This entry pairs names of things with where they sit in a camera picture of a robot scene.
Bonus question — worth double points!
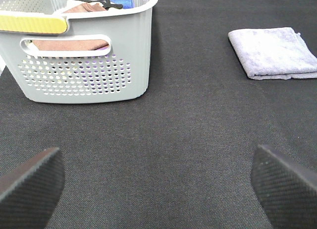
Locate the grey perforated laundry basket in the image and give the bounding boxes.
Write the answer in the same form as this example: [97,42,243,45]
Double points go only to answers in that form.
[0,0,158,104]

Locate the brown towel in basket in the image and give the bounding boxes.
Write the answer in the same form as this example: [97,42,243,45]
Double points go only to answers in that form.
[28,0,109,51]

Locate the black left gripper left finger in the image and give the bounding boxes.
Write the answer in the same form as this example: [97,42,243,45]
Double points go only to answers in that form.
[0,147,65,229]

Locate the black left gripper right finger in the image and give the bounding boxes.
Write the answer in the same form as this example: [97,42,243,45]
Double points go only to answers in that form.
[251,145,317,229]

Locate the black woven table mat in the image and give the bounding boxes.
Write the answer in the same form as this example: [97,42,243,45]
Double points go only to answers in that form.
[0,0,317,229]

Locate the lavender towel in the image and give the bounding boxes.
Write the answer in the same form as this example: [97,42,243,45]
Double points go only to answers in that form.
[228,27,317,80]

